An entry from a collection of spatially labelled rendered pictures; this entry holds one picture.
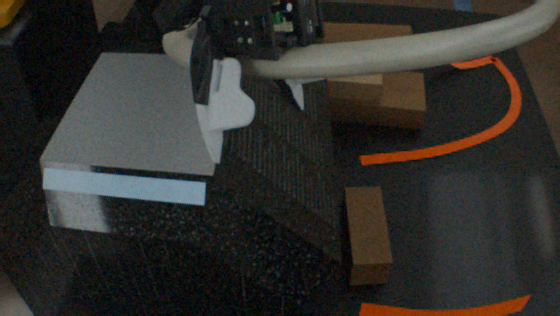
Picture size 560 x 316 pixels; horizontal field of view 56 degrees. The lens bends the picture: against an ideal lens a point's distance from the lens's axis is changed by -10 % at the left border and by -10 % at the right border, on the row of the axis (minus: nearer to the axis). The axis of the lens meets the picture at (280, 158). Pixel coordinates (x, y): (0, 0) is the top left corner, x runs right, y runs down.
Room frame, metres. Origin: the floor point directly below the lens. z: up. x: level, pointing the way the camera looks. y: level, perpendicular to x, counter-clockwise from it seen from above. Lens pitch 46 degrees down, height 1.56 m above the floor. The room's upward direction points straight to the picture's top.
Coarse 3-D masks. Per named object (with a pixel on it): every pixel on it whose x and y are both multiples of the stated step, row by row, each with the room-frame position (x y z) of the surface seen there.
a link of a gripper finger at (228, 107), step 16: (224, 64) 0.40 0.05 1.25; (224, 80) 0.39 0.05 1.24; (224, 96) 0.38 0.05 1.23; (240, 96) 0.37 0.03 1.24; (208, 112) 0.37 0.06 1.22; (224, 112) 0.37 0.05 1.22; (240, 112) 0.36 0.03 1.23; (208, 128) 0.36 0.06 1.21; (224, 128) 0.36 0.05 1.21; (208, 144) 0.36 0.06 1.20
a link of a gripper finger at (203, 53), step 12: (204, 24) 0.42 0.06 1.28; (204, 36) 0.41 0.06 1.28; (192, 48) 0.41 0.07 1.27; (204, 48) 0.40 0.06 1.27; (216, 48) 0.41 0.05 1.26; (192, 60) 0.40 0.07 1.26; (204, 60) 0.40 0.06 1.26; (192, 72) 0.39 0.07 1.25; (204, 72) 0.39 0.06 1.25; (192, 84) 0.39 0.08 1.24; (204, 84) 0.39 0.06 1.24; (204, 96) 0.38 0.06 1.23
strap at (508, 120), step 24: (504, 72) 2.01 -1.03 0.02; (504, 120) 1.69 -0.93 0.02; (456, 144) 1.54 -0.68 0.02; (360, 312) 0.83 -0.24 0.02; (384, 312) 0.83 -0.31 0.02; (408, 312) 0.83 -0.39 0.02; (432, 312) 0.82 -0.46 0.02; (456, 312) 0.82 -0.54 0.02; (480, 312) 0.81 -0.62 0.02; (504, 312) 0.80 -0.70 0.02
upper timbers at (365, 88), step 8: (328, 80) 1.68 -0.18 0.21; (336, 80) 1.68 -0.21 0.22; (344, 80) 1.68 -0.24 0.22; (352, 80) 1.68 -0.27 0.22; (360, 80) 1.68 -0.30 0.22; (368, 80) 1.68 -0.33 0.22; (376, 80) 1.68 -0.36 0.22; (328, 88) 1.68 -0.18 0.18; (336, 88) 1.67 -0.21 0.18; (344, 88) 1.67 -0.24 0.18; (352, 88) 1.67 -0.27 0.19; (360, 88) 1.66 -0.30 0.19; (368, 88) 1.66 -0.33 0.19; (376, 88) 1.66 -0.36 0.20; (328, 96) 1.68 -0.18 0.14; (336, 96) 1.67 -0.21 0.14; (344, 96) 1.67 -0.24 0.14; (352, 96) 1.67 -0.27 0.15; (360, 96) 1.66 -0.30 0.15; (368, 96) 1.66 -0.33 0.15; (376, 96) 1.66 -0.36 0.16
